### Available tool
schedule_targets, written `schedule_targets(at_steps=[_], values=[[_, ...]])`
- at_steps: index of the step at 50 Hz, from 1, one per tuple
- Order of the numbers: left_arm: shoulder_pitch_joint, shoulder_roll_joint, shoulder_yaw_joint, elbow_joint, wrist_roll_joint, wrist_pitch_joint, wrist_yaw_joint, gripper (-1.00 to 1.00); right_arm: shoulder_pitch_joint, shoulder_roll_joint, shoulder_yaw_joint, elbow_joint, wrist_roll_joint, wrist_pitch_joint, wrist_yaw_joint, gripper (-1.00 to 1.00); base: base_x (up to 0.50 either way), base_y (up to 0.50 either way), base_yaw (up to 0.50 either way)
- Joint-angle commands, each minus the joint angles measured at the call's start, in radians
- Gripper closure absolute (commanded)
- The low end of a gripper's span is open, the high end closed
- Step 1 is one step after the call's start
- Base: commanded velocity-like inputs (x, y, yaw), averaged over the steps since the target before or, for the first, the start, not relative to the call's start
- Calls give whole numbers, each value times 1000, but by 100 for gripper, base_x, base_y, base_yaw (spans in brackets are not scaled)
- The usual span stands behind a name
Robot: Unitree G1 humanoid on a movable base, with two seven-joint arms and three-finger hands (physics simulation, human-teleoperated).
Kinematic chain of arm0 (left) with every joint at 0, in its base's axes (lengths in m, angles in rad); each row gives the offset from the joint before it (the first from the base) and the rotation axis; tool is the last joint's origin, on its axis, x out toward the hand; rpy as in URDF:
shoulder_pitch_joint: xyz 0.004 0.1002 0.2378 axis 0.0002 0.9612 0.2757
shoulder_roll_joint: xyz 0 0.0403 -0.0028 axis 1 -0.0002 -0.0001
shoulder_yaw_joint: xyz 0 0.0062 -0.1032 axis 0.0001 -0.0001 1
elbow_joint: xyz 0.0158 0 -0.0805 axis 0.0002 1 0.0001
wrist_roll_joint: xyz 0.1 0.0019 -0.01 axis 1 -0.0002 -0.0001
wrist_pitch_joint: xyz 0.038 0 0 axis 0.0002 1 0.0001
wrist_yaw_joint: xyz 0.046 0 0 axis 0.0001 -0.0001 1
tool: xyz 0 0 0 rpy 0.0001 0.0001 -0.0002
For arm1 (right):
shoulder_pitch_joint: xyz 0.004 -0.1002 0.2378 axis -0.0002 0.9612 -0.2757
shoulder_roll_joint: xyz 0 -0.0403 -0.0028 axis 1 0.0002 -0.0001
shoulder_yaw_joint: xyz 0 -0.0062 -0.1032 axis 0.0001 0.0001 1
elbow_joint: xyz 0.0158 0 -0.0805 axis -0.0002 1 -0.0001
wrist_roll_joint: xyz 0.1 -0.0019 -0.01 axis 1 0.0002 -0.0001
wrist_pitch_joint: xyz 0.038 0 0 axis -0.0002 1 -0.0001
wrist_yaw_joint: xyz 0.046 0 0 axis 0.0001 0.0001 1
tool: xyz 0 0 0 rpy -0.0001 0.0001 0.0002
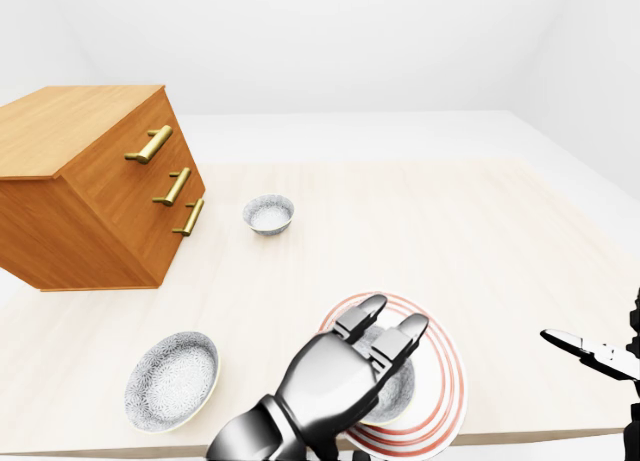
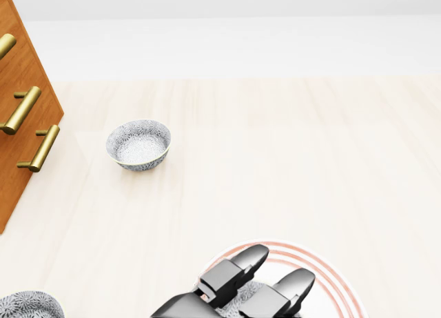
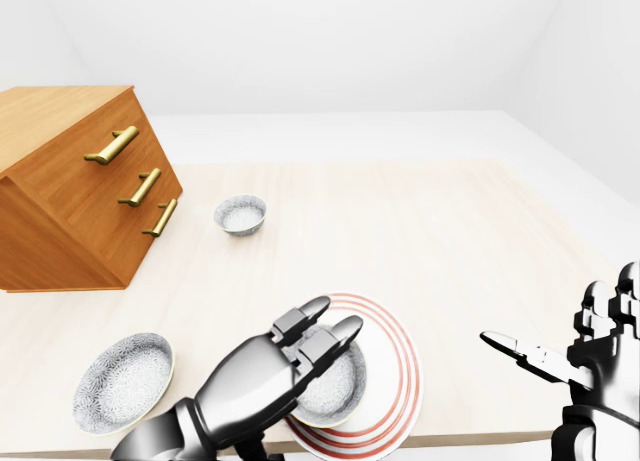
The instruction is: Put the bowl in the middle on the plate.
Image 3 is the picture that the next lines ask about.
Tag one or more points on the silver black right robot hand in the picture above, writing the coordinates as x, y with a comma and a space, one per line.
595, 361

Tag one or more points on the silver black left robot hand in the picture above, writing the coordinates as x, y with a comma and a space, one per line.
250, 376

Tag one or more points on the deep patterned bowl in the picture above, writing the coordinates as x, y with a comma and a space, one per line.
332, 391

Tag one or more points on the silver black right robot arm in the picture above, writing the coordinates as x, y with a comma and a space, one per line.
590, 433

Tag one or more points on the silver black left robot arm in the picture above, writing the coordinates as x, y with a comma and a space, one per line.
160, 438

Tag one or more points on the wide patterned bowl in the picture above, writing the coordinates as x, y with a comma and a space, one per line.
122, 383

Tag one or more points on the white plate with red rings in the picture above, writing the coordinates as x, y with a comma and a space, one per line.
395, 376

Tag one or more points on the small patterned bowl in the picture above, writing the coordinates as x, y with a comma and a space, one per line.
241, 218

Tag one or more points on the small wooden drawer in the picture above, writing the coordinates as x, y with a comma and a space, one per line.
132, 251

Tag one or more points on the medium wooden drawer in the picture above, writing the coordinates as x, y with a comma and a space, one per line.
107, 218

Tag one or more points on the wooden cabinet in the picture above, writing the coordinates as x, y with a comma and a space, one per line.
35, 231

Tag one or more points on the large wooden drawer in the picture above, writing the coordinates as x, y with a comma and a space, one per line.
70, 181

